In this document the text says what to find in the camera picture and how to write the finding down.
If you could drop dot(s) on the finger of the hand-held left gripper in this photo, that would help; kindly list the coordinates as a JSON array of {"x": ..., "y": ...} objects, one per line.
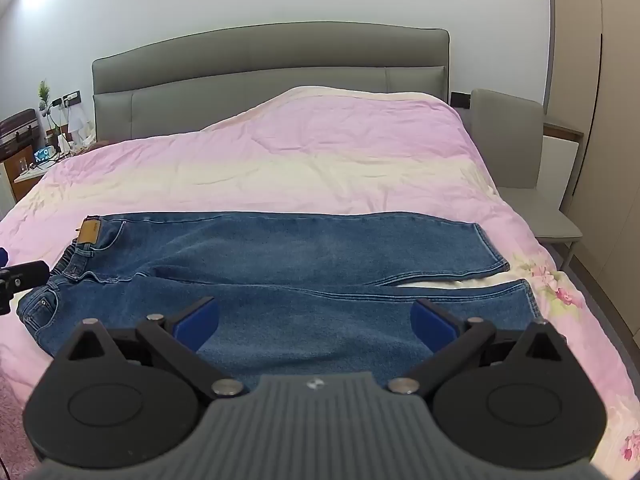
[{"x": 27, "y": 274}]

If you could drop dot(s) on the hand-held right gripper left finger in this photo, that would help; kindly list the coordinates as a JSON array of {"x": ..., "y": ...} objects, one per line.
[{"x": 197, "y": 322}]

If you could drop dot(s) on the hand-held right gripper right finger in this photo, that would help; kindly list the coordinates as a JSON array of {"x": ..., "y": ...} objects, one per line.
[{"x": 430, "y": 325}]

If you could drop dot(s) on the blue denim pants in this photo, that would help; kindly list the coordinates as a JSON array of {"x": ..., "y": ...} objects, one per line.
[{"x": 280, "y": 260}]

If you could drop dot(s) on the white bedside table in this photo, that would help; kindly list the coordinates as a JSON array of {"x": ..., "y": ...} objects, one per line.
[{"x": 27, "y": 172}]

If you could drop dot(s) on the patterned tissue box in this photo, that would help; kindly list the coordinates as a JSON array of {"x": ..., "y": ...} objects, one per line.
[{"x": 45, "y": 153}]

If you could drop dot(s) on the dark brown suitcase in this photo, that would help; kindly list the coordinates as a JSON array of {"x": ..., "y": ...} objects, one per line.
[{"x": 17, "y": 130}]

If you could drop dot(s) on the small green plant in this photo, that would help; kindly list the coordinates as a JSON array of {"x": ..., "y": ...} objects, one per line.
[{"x": 45, "y": 92}]

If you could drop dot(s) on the pink floral blanket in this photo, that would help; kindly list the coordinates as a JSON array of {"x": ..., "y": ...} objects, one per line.
[{"x": 325, "y": 160}]

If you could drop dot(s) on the grey chair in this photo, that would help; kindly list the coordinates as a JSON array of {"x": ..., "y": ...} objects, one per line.
[{"x": 510, "y": 130}]

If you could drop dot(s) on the grey upholstered headboard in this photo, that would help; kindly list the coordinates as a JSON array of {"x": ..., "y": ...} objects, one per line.
[{"x": 250, "y": 65}]

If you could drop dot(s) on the beige wardrobe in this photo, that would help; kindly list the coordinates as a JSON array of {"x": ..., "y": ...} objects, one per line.
[{"x": 595, "y": 85}]

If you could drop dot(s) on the black wall socket panel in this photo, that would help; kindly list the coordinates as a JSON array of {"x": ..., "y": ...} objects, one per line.
[{"x": 67, "y": 98}]

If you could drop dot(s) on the black wall switch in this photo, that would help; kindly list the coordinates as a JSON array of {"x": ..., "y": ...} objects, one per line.
[{"x": 460, "y": 100}]

